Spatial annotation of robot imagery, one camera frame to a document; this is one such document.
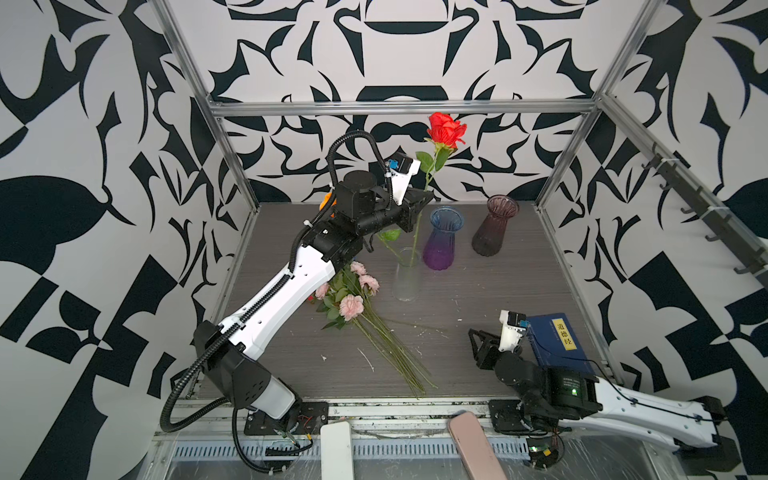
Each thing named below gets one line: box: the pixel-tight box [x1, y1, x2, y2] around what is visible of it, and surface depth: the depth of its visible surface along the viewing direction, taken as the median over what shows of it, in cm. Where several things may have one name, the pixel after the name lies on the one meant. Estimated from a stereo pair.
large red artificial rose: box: [412, 112, 467, 267], surface depth 59 cm
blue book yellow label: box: [526, 313, 596, 376], surface depth 88 cm
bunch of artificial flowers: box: [314, 261, 438, 399], surface depth 89 cm
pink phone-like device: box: [448, 411, 508, 480], surface depth 70 cm
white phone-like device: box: [320, 421, 355, 480], surface depth 66 cm
